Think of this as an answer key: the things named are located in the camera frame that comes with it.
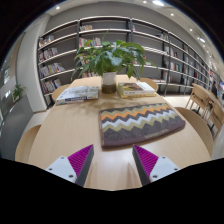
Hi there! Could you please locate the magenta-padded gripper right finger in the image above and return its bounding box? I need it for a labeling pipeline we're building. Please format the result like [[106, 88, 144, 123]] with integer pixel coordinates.
[[132, 144, 181, 187]]

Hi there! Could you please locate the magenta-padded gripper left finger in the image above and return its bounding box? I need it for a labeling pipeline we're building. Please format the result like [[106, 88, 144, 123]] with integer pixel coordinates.
[[45, 144, 95, 187]]

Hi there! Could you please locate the zigzag striped brown towel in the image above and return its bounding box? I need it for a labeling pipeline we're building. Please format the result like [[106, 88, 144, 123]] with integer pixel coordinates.
[[98, 102, 187, 149]]

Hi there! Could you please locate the slatted light wooden chair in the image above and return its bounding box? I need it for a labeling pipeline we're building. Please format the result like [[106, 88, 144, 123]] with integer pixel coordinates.
[[203, 99, 224, 141], [184, 83, 211, 118]]

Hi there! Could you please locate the white cover book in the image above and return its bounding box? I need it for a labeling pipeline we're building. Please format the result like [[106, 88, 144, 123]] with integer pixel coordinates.
[[55, 85, 100, 105]]

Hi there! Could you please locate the brown cover book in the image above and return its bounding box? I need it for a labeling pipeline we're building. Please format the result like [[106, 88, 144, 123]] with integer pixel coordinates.
[[117, 81, 157, 96]]

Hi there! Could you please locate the small green background plant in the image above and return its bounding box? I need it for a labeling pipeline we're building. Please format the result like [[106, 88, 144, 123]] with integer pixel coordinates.
[[12, 83, 26, 101]]

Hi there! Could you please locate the light wooden side table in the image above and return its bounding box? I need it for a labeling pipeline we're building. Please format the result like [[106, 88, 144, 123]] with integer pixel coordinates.
[[192, 82, 224, 111]]

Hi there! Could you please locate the person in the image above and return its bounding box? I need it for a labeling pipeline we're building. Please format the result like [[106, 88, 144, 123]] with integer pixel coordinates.
[[210, 80, 220, 98]]

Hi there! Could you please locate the grey bookshelf unit with books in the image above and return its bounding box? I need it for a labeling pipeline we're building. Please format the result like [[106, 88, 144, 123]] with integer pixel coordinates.
[[36, 14, 221, 108]]

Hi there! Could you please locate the green potted plant white pot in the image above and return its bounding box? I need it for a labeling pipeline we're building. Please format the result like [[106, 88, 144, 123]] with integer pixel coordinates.
[[70, 29, 158, 95]]

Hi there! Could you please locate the group of ceiling lights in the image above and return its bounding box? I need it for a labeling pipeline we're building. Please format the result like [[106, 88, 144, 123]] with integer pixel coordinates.
[[54, 0, 208, 44]]

